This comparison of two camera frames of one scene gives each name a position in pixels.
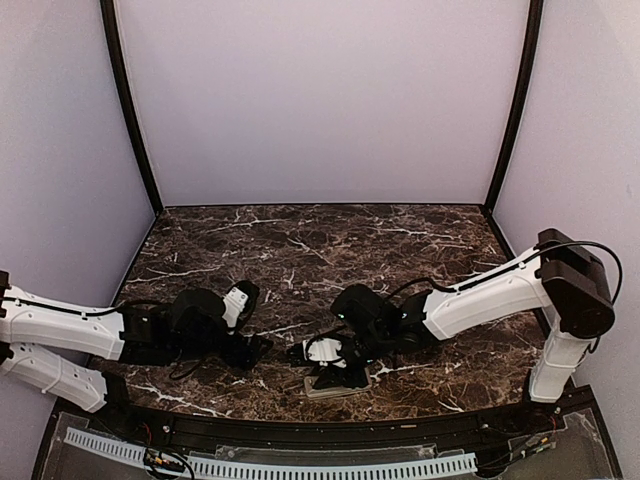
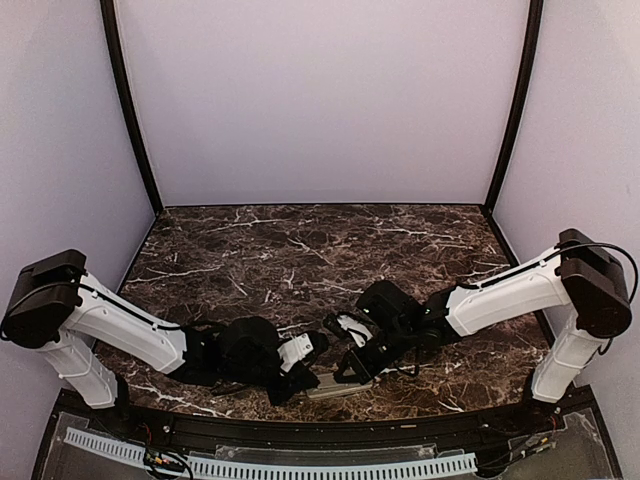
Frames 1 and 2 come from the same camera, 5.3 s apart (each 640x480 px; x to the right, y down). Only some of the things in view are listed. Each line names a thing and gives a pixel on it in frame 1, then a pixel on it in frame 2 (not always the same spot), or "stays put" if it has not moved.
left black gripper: x=251 y=354 -> x=299 y=375
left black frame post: x=110 y=27 stays put
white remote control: x=329 y=391 stays put
